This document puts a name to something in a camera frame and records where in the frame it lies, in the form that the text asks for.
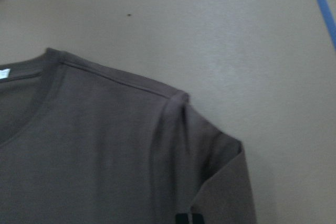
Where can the dark brown t-shirt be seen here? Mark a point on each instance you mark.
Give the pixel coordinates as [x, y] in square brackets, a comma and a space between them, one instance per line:
[85, 143]

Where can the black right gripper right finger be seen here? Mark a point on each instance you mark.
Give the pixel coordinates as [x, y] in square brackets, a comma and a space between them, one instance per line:
[197, 218]

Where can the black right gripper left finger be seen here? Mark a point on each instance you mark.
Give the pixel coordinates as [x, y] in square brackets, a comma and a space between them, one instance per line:
[181, 218]

